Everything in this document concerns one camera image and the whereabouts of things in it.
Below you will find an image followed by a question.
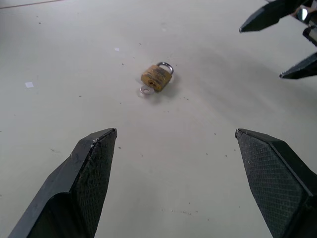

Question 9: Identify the silver key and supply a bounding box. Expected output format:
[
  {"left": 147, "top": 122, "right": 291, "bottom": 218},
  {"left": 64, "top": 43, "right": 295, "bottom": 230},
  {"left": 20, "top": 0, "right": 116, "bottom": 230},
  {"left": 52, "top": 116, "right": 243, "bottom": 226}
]
[{"left": 139, "top": 86, "right": 155, "bottom": 97}]

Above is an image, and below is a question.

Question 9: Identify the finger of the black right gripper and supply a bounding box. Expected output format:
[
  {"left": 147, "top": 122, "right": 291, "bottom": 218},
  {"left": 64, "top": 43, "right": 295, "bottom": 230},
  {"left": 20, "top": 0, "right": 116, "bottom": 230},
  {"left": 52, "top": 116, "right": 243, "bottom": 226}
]
[
  {"left": 279, "top": 52, "right": 317, "bottom": 80},
  {"left": 239, "top": 0, "right": 312, "bottom": 33}
]

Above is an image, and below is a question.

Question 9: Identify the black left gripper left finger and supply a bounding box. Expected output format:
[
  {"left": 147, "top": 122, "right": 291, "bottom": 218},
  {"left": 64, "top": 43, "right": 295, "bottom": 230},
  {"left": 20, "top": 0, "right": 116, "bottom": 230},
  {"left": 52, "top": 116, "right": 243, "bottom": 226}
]
[{"left": 7, "top": 127, "right": 117, "bottom": 238}]

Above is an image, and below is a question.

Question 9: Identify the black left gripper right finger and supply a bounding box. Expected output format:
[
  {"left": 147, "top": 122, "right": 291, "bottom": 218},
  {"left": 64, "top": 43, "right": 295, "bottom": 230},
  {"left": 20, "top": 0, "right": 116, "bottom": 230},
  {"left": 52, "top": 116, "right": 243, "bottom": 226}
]
[{"left": 234, "top": 128, "right": 317, "bottom": 238}]

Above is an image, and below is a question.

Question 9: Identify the brass padlock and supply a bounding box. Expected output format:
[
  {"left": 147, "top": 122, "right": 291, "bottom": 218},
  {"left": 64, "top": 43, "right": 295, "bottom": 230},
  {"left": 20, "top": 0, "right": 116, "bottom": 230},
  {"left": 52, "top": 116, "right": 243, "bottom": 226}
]
[{"left": 140, "top": 61, "right": 174, "bottom": 93}]

